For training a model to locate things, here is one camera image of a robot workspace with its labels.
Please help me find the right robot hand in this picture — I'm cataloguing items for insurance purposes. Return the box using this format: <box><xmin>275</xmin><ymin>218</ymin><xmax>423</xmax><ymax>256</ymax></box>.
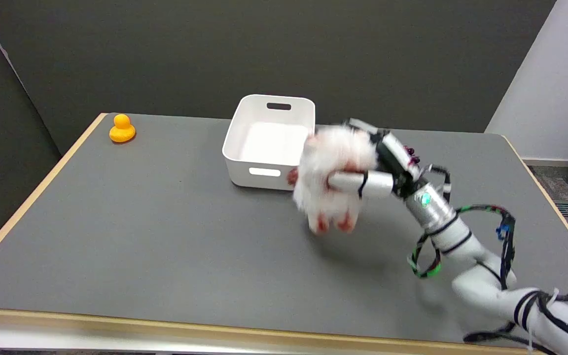
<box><xmin>327</xmin><ymin>118</ymin><xmax>428</xmax><ymax>200</ymax></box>

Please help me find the white fluffy plush toy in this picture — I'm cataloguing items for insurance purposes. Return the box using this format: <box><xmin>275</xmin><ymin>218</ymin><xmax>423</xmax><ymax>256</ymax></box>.
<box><xmin>287</xmin><ymin>124</ymin><xmax>379</xmax><ymax>234</ymax></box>

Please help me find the white plastic container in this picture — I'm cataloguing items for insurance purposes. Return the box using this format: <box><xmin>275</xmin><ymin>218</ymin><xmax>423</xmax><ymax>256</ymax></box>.
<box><xmin>222</xmin><ymin>94</ymin><xmax>316</xmax><ymax>191</ymax></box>

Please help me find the yellow rubber duck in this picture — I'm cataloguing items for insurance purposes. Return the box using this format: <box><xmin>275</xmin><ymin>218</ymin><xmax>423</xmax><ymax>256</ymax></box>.
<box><xmin>109</xmin><ymin>114</ymin><xmax>136</xmax><ymax>143</ymax></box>

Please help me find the black cable bundle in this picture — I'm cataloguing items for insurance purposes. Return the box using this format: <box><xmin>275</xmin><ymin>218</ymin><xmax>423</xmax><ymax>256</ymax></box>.
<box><xmin>407</xmin><ymin>165</ymin><xmax>568</xmax><ymax>346</ymax></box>

